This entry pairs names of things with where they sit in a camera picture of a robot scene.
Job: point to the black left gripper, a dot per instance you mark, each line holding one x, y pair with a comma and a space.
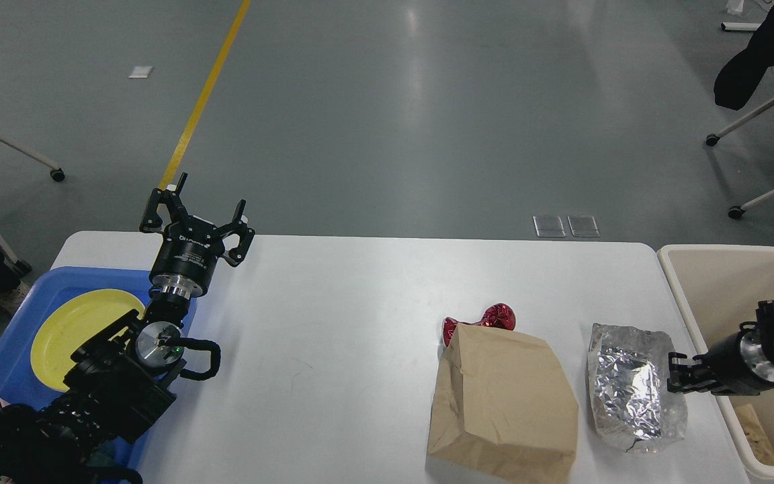
187, 259

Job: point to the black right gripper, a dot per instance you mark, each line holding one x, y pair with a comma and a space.
736, 366

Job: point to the aluminium foil sheet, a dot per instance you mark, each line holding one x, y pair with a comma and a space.
628, 384

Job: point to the brown paper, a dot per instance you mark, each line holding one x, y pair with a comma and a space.
755, 434

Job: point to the yellow plastic plate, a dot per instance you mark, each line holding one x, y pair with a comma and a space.
71, 325

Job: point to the brown paper bag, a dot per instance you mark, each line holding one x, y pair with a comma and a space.
503, 406

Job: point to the red foil wrapper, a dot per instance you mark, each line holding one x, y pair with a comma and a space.
499, 315

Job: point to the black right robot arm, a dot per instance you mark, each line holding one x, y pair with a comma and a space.
764, 323

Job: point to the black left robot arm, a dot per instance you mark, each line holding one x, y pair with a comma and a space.
119, 384

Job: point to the beige plastic bin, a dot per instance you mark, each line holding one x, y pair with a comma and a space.
716, 288

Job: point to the metal floor plate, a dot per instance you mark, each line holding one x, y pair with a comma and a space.
580, 226

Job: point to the blue plastic tray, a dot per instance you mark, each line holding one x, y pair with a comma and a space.
17, 381

